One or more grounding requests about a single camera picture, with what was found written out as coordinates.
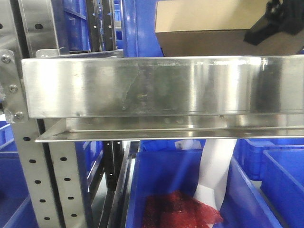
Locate large blue plastic bin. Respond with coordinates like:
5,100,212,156
125,140,283,228

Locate blue bin at left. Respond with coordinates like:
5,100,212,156
0,121,38,228

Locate perforated steel shelf upright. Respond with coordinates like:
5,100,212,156
0,0,93,228

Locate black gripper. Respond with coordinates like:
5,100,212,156
244,0,304,46

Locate blue bin at right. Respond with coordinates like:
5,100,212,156
234,138,304,228

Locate stainless steel shelf tray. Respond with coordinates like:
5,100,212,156
22,54,304,143

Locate brown cardboard box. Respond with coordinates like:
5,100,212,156
155,0,304,57

